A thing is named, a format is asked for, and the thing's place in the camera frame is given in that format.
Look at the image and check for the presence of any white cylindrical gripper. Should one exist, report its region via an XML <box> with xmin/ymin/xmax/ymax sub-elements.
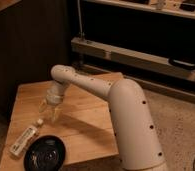
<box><xmin>38</xmin><ymin>83</ymin><xmax>68</xmax><ymax>123</ymax></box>

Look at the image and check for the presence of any clear plastic bottle white label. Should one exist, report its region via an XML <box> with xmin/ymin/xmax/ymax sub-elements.
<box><xmin>9</xmin><ymin>119</ymin><xmax>44</xmax><ymax>158</ymax></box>

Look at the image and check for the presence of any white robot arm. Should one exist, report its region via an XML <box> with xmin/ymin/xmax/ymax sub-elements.
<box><xmin>40</xmin><ymin>65</ymin><xmax>168</xmax><ymax>171</ymax></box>

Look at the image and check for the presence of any black ceramic bowl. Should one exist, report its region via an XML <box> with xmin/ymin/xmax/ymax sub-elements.
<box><xmin>23</xmin><ymin>135</ymin><xmax>66</xmax><ymax>171</ymax></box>

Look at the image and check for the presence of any wooden table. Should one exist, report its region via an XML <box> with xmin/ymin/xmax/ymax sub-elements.
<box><xmin>0</xmin><ymin>81</ymin><xmax>117</xmax><ymax>171</ymax></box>

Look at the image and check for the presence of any metal pole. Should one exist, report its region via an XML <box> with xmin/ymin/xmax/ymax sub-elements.
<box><xmin>77</xmin><ymin>0</ymin><xmax>85</xmax><ymax>40</ymax></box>

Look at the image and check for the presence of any wooden shelf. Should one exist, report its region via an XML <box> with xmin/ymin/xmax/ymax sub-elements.
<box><xmin>85</xmin><ymin>0</ymin><xmax>195</xmax><ymax>19</ymax></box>

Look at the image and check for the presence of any black case handle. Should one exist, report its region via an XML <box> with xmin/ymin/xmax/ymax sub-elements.
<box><xmin>168</xmin><ymin>58</ymin><xmax>195</xmax><ymax>70</ymax></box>

